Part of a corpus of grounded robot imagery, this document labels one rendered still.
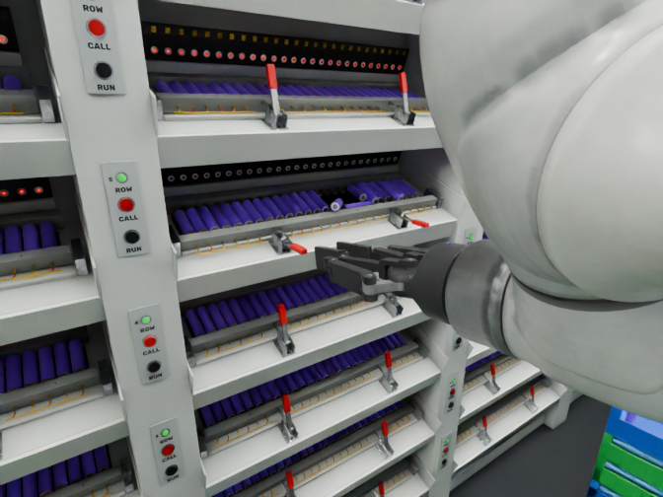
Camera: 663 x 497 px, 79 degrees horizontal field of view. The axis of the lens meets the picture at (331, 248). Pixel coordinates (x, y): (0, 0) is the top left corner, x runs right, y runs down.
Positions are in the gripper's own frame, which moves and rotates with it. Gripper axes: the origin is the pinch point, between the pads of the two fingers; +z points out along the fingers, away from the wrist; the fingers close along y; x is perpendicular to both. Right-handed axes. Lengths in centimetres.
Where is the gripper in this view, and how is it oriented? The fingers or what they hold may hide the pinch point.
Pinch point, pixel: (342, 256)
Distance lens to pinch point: 52.7
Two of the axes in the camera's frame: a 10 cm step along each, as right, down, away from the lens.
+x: -1.0, -9.8, -2.0
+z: -5.5, -1.2, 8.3
